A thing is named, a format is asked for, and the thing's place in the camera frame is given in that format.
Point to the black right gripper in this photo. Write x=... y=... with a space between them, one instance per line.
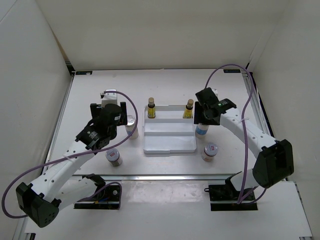
x=198 y=116

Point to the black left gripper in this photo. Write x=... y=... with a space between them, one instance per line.
x=95 y=108

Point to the brown sauce bottle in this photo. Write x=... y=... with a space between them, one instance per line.
x=151 y=108
x=188 y=111

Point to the tall silver-lid jar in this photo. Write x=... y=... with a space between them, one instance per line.
x=201 y=130
x=131 y=128

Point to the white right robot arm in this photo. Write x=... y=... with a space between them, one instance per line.
x=274 y=158

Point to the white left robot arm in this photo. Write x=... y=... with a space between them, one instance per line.
x=45 y=196

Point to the right short white-lid jar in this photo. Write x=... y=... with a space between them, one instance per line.
x=210 y=150

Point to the short white-lid jar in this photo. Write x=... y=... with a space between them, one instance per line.
x=210 y=150
x=114 y=157

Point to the left short white-lid jar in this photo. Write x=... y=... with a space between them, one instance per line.
x=114 y=157

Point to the white tiered organizer tray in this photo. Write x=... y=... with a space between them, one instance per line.
x=168 y=132

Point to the right blue corner label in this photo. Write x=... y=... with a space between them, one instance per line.
x=232 y=71

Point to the blue corner label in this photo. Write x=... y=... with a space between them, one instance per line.
x=83 y=73
x=232 y=71

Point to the left blue corner label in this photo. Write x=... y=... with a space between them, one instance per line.
x=83 y=73

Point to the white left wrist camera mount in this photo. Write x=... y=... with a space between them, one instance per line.
x=108 y=97

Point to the aluminium right frame rail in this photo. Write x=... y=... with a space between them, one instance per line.
x=258 y=109

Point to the aluminium frame rail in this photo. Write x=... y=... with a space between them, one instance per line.
x=19 y=233
x=258 y=109

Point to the aluminium front rail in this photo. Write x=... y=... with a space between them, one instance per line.
x=166 y=177

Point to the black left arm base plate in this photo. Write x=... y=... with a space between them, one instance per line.
x=108 y=199

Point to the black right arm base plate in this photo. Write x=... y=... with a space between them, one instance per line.
x=222 y=199

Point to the aluminium left frame rail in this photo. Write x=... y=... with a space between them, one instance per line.
x=19 y=233

